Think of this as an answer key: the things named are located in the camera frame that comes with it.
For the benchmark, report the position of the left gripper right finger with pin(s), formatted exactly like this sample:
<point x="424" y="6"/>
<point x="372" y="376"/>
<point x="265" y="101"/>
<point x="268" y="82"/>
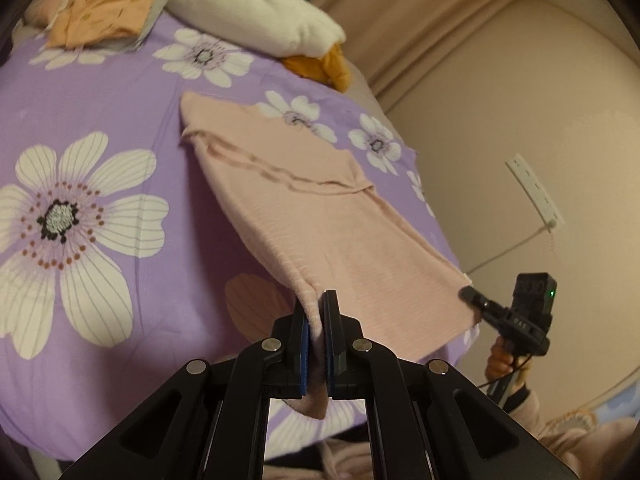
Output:
<point x="426" y="421"/>

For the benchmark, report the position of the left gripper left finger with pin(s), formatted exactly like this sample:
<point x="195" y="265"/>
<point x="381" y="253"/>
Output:
<point x="208" y="421"/>

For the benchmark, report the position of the pink knit sweater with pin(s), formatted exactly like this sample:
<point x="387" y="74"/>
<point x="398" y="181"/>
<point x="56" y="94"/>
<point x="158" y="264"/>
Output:
<point x="306" y="211"/>

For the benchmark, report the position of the right hand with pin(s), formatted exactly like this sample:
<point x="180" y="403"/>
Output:
<point x="500" y="362"/>

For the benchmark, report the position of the beige curtain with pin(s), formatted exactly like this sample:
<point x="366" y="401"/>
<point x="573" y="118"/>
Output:
<point x="395" y="43"/>

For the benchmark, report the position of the white goose plush toy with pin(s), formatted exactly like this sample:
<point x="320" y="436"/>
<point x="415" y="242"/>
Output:
<point x="303" y="38"/>

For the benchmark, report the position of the orange patterned folded garment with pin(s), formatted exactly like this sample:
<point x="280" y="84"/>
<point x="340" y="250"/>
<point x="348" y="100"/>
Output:
<point x="86" y="23"/>

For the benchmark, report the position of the white wall power strip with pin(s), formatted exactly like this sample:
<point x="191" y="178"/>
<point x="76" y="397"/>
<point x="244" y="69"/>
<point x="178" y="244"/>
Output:
<point x="535" y="191"/>

